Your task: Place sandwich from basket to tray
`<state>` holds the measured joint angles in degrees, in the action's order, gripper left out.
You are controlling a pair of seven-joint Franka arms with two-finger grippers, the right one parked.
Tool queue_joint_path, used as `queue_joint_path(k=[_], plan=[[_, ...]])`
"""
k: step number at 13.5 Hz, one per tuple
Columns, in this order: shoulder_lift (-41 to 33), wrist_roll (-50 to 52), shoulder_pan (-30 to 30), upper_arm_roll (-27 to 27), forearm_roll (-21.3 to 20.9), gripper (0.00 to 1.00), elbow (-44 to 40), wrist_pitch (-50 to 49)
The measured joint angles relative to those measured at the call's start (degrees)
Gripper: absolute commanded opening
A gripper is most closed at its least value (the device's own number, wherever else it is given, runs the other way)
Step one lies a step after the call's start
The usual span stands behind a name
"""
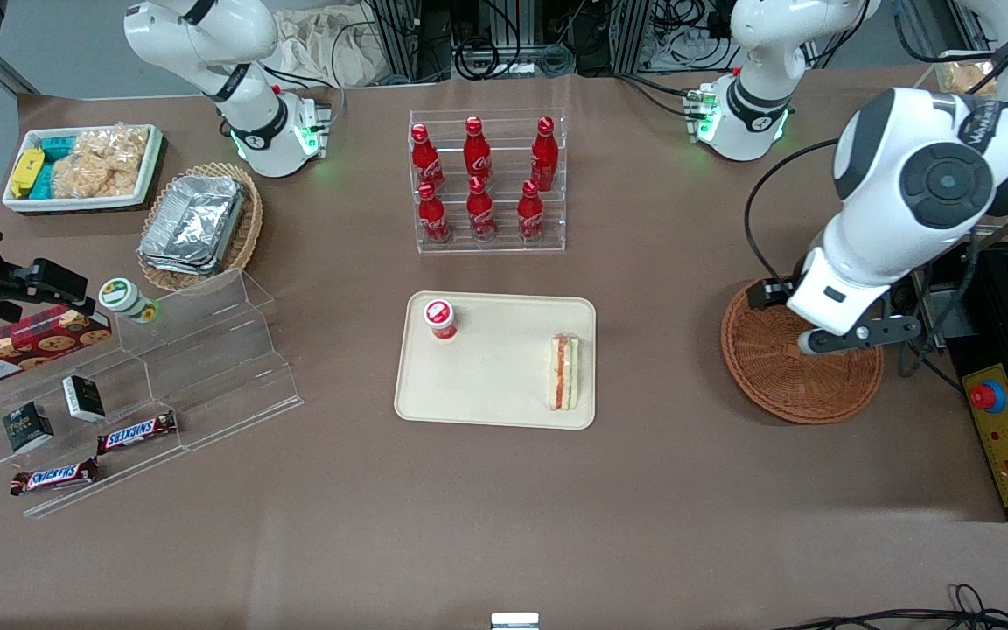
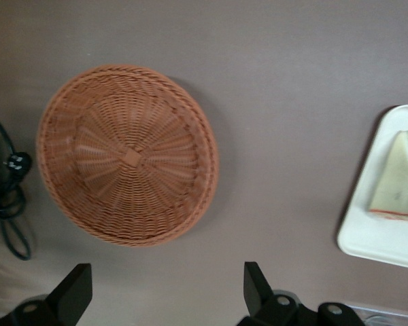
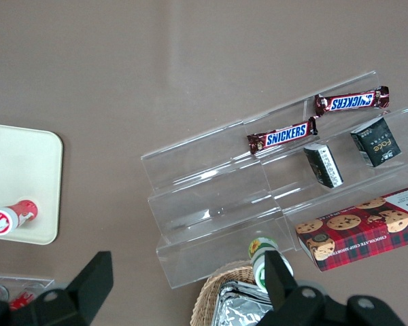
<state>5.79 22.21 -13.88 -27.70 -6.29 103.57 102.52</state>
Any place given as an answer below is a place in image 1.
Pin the white rectangular snack bin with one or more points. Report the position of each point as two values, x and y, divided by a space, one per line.
84 203

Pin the round brown wicker basket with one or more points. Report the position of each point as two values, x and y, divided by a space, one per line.
784 385

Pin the beige plastic tray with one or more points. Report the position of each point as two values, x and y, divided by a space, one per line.
495 385

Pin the red lidded white cup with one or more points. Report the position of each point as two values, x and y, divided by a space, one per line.
440 318

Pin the red tartan cookie box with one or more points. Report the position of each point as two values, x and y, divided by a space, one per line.
23 346

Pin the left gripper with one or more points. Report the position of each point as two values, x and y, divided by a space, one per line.
766 294

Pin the red emergency stop button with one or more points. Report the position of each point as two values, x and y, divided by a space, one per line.
985 398

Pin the yellow snack packet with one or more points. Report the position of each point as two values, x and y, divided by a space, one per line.
26 171

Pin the brown snickers bar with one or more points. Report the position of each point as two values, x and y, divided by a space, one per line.
136 432
53 477

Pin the clear acrylic stepped shelf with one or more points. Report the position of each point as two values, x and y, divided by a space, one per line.
206 367

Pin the triangle sandwich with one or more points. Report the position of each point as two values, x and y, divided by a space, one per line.
564 372

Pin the teal snack packet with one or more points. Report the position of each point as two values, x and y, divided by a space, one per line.
56 157

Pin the grey metal plate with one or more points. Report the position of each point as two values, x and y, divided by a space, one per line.
950 317

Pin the aluminium foil container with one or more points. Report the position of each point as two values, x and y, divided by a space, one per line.
176 268
193 219

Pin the small white device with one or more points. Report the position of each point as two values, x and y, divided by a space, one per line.
514 622

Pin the clear acrylic bottle rack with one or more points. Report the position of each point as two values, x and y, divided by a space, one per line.
486 248

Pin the black control box yellow panel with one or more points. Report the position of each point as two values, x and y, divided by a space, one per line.
976 472

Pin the clear bag of snacks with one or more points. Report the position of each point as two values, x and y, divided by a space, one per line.
968 79

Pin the beige crumpled cloth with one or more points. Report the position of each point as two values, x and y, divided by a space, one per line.
320 48

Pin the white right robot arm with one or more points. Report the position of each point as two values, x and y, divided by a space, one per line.
206 35

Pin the oval tan wicker basket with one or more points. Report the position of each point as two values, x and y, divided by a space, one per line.
246 236

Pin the aluminium frame rack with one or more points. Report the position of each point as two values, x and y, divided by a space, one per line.
644 35
408 39

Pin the small black box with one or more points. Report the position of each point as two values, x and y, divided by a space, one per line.
28 427
84 398

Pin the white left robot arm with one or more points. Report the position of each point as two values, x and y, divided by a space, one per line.
871 219

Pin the black wrist-mounted box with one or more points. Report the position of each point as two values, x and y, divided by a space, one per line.
768 293

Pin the clear bag of rice crackers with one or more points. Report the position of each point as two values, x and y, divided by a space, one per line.
88 179
119 144

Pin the red cola bottle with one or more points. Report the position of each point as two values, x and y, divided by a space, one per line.
433 217
480 214
477 150
530 214
427 157
544 157

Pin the green lidded white cup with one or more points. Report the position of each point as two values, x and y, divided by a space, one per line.
123 297

